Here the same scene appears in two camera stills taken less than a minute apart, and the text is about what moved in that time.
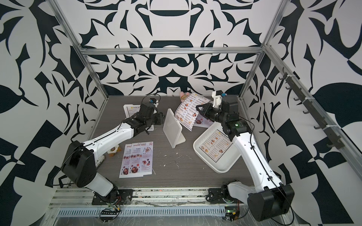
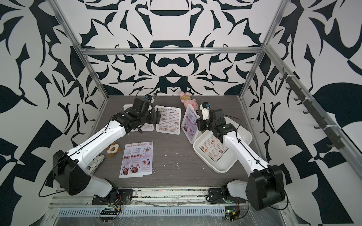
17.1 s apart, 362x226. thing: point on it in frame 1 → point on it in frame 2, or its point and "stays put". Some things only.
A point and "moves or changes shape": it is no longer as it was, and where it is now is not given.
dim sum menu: [186, 112] → [169, 119]
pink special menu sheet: [141, 159] stays put
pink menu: [202, 120] moves or changes shape
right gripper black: [208, 110] → [200, 122]
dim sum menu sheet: [216, 146] stays put
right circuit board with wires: [232, 213] stays put
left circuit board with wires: [111, 213] stays put
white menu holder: [203, 121] moves or changes shape
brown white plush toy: [114, 150] stays put
